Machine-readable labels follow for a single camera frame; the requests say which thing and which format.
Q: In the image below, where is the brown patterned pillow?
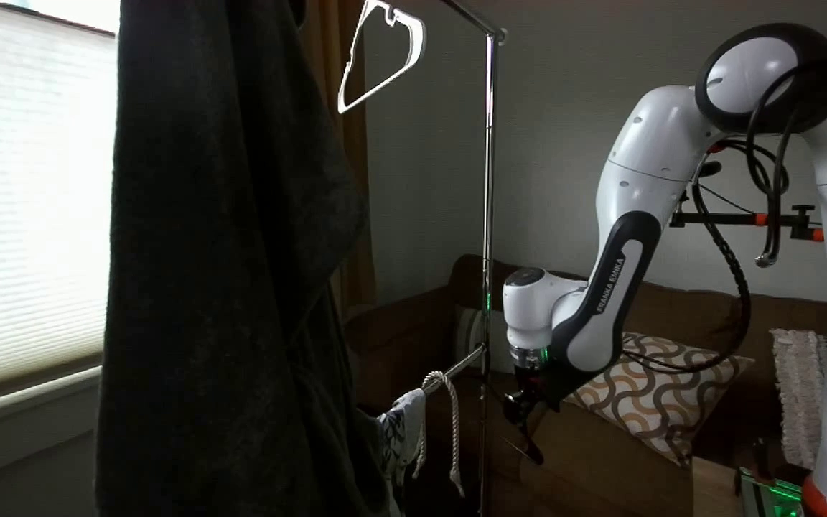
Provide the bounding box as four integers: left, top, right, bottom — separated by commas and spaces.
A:
569, 328, 758, 467

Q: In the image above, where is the brown couch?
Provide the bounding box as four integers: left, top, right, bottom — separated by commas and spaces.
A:
341, 249, 827, 517

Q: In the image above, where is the chrome rack top rail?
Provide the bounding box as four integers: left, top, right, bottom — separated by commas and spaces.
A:
440, 0, 511, 46

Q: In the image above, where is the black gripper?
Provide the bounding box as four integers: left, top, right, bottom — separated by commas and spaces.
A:
511, 362, 562, 467

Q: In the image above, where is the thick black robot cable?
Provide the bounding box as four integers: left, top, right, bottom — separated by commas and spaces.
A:
611, 64, 803, 380

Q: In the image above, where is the white plastic hanger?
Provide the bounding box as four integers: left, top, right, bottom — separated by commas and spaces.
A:
335, 0, 427, 117

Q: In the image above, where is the cardboard box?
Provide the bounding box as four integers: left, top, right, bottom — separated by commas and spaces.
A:
687, 453, 748, 517

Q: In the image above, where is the black stand with orange clamps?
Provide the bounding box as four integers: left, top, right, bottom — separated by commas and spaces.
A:
668, 157, 827, 246

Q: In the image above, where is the chrome rack lower rail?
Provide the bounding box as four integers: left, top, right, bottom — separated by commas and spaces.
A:
365, 345, 487, 417

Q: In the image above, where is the chrome rack rail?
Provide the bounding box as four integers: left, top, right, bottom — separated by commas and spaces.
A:
440, 0, 511, 46
365, 345, 487, 417

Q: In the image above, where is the chrome rack upright pole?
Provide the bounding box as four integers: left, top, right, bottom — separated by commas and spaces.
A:
474, 25, 501, 517

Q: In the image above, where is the brown curtain beside blind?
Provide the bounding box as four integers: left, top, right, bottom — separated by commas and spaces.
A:
298, 0, 378, 321

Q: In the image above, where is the white floral cloth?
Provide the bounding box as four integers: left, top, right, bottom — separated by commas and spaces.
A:
371, 385, 431, 517

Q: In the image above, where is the white knit throw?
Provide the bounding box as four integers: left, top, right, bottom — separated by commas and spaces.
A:
770, 324, 827, 473

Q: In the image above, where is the dark hanging robe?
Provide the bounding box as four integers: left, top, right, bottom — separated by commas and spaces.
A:
95, 0, 389, 517

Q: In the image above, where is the green-lit control box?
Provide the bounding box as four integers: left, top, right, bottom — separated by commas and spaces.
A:
734, 463, 810, 517

